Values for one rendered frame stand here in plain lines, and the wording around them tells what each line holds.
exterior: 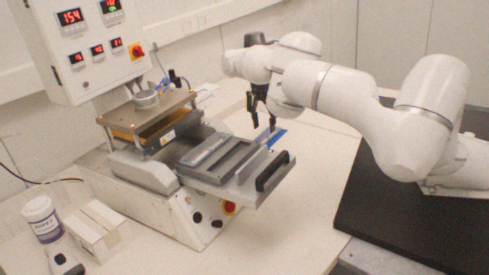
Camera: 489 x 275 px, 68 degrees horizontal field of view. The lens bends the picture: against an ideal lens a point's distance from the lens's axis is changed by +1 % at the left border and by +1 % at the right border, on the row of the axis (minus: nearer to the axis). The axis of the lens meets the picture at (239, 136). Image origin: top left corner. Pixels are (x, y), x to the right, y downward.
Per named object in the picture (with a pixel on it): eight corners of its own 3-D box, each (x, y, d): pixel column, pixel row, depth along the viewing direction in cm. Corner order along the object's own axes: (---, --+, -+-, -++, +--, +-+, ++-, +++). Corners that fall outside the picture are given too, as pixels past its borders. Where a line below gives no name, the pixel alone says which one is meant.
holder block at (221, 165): (176, 171, 103) (174, 164, 102) (217, 137, 117) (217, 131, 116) (221, 186, 94) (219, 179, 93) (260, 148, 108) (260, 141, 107)
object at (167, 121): (113, 139, 115) (104, 113, 110) (162, 110, 130) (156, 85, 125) (150, 150, 106) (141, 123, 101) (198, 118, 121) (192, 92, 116)
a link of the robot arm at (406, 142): (333, 55, 73) (296, 135, 72) (470, 90, 62) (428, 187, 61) (341, 76, 83) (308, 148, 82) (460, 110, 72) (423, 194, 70)
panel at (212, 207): (204, 247, 105) (172, 196, 101) (258, 188, 126) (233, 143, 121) (209, 248, 104) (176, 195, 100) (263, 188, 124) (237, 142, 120)
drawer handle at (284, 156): (255, 190, 91) (253, 178, 89) (284, 160, 101) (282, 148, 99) (262, 193, 90) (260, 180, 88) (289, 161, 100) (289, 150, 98)
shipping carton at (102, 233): (70, 240, 117) (60, 220, 112) (106, 217, 124) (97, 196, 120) (98, 268, 105) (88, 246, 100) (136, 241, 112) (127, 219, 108)
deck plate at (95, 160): (73, 163, 125) (72, 160, 125) (147, 118, 148) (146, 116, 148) (167, 201, 100) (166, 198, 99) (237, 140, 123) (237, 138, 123)
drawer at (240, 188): (172, 182, 106) (166, 160, 102) (217, 145, 120) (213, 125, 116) (256, 213, 89) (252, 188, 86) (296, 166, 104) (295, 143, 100)
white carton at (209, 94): (176, 113, 179) (173, 99, 176) (207, 94, 194) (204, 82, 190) (193, 117, 172) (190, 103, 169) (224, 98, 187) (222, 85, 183)
